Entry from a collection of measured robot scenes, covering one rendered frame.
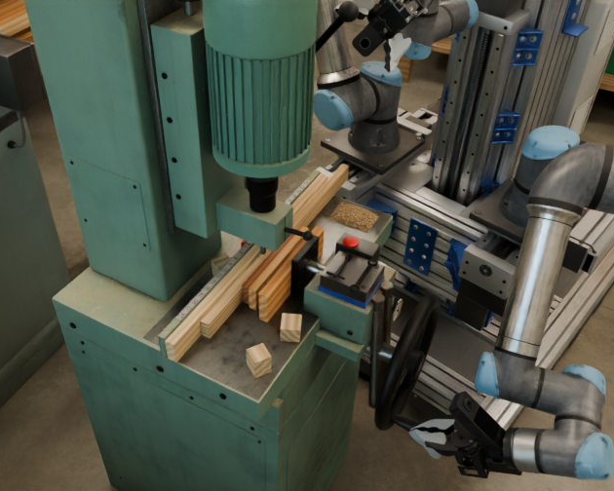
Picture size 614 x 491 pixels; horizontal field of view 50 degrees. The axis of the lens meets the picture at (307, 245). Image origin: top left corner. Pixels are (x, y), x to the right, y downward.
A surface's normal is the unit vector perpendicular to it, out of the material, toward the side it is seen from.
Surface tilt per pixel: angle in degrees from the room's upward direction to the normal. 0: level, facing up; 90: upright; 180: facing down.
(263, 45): 90
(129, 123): 90
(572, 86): 90
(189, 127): 90
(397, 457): 0
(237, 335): 0
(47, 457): 0
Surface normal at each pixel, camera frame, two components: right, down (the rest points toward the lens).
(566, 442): -0.52, -0.63
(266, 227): -0.47, 0.57
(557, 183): -0.51, -0.15
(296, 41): 0.68, 0.50
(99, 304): 0.04, -0.75
